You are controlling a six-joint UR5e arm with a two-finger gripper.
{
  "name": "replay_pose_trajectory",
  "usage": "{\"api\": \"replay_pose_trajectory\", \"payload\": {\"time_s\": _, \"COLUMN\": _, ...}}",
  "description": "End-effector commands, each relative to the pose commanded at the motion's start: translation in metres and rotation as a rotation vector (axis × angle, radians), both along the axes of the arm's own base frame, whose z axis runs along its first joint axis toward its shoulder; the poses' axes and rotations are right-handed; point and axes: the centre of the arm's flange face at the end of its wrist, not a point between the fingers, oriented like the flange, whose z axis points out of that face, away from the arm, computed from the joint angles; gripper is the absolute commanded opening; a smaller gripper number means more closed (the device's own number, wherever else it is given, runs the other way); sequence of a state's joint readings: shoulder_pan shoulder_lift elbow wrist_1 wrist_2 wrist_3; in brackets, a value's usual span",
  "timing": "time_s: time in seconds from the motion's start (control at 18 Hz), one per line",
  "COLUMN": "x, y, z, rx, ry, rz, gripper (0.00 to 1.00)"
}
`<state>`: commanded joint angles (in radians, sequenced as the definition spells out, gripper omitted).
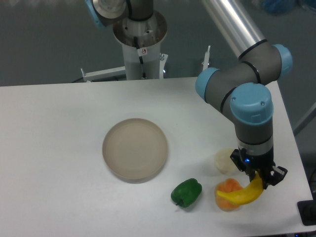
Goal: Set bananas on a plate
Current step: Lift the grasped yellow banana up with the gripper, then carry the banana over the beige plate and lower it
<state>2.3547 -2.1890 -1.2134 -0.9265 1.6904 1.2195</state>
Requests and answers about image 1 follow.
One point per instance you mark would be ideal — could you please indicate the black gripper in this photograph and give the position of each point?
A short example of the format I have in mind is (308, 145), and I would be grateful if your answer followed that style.
(264, 164)

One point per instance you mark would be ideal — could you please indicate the yellow banana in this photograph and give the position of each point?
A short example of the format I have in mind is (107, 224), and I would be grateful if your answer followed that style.
(246, 195)

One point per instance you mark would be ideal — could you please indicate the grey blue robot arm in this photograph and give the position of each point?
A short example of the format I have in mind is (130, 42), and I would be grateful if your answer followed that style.
(239, 93)

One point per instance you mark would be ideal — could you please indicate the beige round plate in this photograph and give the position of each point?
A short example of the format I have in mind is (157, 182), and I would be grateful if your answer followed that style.
(135, 149)

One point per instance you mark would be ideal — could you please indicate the white garlic bulb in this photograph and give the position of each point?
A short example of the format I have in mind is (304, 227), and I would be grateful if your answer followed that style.
(223, 161)

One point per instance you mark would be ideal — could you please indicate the black device at edge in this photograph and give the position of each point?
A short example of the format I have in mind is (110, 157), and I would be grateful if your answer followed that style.
(307, 211)

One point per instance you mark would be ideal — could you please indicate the green bell pepper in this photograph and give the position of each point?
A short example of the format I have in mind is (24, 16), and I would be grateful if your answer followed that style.
(186, 193)

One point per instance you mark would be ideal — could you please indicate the white upright bracket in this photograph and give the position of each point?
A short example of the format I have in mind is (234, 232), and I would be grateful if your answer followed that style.
(206, 59)

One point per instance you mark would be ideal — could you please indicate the white metal frame bracket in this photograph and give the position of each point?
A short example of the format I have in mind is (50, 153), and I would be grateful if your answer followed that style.
(103, 75)

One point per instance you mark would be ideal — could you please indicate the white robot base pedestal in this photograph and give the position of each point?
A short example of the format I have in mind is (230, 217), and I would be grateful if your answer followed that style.
(141, 41)

